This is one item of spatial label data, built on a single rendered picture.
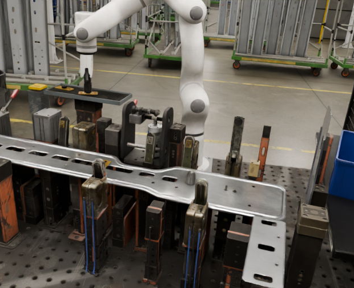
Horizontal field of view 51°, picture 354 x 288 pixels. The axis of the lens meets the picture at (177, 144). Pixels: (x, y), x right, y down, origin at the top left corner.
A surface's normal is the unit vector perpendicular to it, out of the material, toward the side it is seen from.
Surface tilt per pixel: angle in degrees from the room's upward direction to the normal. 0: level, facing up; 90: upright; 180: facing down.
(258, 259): 0
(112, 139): 90
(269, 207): 0
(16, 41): 87
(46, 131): 90
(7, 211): 90
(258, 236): 0
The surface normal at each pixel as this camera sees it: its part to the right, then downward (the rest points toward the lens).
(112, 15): 0.70, -0.07
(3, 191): 0.96, 0.17
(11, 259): 0.06, -0.91
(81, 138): -0.28, 0.37
